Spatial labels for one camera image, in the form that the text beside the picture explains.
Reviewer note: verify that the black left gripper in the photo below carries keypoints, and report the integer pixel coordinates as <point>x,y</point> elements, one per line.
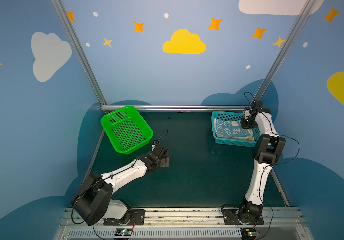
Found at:
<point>163,161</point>

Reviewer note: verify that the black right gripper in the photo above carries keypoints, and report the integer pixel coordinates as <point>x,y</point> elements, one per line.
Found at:
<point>247,124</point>

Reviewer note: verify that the teal yellow patterned towel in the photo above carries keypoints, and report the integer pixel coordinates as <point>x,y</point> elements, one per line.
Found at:
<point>239,138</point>

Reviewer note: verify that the blue bunny print towel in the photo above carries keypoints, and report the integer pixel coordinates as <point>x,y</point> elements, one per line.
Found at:
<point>231,128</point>

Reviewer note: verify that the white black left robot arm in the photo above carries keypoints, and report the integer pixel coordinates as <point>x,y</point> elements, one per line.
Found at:
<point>93,200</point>

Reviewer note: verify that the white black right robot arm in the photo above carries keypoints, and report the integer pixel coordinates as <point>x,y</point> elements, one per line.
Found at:
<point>266,153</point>

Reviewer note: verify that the teal plastic basket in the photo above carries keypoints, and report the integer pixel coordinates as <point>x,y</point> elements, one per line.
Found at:
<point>230,116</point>

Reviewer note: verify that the green plastic basket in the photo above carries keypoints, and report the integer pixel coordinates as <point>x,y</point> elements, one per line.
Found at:
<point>127,130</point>

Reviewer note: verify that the left controller circuit board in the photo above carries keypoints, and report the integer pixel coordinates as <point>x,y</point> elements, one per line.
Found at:
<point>123,232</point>

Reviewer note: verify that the controller circuit board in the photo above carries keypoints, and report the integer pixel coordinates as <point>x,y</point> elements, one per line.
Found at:
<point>123,232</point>
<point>248,234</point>

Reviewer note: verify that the right controller circuit board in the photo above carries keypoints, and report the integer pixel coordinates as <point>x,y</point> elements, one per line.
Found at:
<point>248,234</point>

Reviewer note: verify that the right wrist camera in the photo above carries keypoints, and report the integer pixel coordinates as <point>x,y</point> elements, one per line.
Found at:
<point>247,112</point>

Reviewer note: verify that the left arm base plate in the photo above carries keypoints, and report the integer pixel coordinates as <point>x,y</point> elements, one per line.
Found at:
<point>131,217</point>

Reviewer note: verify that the horizontal aluminium frame bar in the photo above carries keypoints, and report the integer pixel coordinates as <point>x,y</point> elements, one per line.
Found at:
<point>151,108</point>

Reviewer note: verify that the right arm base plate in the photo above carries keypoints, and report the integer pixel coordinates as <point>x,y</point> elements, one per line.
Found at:
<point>231,216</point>

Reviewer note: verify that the right aluminium frame post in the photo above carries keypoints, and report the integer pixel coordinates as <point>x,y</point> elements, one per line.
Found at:
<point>286,46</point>

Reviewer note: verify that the aluminium frame post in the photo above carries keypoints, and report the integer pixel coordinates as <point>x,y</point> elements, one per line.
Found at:
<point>68,26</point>
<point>286,46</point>

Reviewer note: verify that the aluminium mounting rail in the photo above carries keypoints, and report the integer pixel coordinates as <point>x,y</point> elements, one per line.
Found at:
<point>194,223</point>

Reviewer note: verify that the left aluminium frame post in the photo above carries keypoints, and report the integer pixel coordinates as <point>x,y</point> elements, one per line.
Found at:
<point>68,26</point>

